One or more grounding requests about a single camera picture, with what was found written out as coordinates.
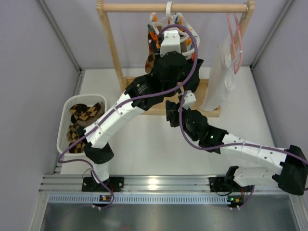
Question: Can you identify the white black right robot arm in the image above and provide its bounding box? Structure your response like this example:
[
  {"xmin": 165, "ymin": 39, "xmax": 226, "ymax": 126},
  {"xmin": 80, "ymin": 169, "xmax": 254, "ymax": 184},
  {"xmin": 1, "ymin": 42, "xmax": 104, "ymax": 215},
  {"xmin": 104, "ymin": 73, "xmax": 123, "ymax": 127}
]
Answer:
[{"xmin": 166, "ymin": 101, "xmax": 308, "ymax": 195}]

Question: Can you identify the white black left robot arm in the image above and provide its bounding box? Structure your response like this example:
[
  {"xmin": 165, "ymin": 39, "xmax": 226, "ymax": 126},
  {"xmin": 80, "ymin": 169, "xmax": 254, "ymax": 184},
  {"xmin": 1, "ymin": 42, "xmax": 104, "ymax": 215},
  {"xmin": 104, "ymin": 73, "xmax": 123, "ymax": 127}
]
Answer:
[{"xmin": 77, "ymin": 51, "xmax": 197, "ymax": 183}]

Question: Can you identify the white round clip hanger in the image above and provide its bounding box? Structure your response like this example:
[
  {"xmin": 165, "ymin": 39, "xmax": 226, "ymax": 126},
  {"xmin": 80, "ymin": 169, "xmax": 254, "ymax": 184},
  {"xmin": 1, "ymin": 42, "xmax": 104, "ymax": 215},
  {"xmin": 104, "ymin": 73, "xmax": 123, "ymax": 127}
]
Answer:
[{"xmin": 147, "ymin": 1, "xmax": 200, "ymax": 59}]

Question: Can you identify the pink clothes hanger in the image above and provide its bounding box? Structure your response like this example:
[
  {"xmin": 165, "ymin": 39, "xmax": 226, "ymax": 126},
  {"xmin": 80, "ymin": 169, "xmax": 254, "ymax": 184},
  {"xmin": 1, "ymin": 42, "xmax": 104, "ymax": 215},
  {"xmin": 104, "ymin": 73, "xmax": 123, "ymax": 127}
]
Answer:
[{"xmin": 227, "ymin": 13, "xmax": 243, "ymax": 75}]

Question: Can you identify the wooden clothes rack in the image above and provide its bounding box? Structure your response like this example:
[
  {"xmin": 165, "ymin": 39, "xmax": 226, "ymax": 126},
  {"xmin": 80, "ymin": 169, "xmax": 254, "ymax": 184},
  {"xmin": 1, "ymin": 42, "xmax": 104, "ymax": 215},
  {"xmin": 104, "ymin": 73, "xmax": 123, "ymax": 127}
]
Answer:
[{"xmin": 96, "ymin": 0, "xmax": 256, "ymax": 118}]

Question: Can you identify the brown argyle hanging sock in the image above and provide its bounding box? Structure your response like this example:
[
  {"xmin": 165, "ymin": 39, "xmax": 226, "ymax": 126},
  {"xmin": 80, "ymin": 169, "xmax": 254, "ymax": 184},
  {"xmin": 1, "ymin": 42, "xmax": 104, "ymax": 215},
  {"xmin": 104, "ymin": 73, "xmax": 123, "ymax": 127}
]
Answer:
[{"xmin": 145, "ymin": 30, "xmax": 160, "ymax": 74}]

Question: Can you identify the white hanging cloth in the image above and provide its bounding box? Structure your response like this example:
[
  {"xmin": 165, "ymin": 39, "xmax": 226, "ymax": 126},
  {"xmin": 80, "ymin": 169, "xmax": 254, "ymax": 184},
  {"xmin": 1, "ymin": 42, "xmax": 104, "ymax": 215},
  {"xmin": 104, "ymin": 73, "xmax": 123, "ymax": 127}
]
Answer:
[{"xmin": 200, "ymin": 36, "xmax": 235, "ymax": 112}]

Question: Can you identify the tan black argyle sock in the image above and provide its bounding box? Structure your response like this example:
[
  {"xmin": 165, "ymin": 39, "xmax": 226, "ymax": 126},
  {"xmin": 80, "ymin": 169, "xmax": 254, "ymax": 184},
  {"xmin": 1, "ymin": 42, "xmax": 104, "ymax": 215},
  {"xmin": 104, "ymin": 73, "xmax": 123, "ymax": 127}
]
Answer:
[{"xmin": 69, "ymin": 102, "xmax": 105, "ymax": 121}]

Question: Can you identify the yellow black argyle sock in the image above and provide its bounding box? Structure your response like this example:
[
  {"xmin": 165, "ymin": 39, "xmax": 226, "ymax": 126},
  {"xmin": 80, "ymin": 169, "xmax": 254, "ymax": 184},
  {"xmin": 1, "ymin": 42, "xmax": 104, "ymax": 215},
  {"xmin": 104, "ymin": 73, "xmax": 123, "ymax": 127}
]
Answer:
[{"xmin": 67, "ymin": 124, "xmax": 86, "ymax": 154}]

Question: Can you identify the white perforated plastic basket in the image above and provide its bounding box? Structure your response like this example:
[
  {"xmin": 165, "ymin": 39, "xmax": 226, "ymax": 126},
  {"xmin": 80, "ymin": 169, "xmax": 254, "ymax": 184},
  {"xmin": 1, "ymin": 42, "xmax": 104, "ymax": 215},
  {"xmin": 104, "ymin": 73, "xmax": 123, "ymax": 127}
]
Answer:
[{"xmin": 56, "ymin": 94, "xmax": 107, "ymax": 153}]

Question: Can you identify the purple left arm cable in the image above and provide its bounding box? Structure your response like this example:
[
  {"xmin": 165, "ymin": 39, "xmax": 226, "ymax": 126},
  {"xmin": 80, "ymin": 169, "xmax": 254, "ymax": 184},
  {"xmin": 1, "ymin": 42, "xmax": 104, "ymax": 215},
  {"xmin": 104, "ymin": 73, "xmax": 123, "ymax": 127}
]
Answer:
[{"xmin": 57, "ymin": 25, "xmax": 199, "ymax": 193}]

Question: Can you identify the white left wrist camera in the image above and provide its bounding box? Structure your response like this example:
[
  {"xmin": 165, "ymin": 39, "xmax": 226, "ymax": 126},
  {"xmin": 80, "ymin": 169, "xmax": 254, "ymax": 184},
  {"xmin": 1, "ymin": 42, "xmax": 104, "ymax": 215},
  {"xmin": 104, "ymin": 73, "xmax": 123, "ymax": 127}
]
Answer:
[{"xmin": 160, "ymin": 30, "xmax": 181, "ymax": 57}]

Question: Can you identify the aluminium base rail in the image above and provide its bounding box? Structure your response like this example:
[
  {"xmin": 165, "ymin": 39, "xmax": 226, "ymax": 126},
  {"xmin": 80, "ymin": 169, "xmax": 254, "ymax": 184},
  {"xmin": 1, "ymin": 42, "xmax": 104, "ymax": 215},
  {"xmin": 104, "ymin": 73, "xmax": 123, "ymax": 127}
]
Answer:
[{"xmin": 38, "ymin": 175, "xmax": 300, "ymax": 207}]

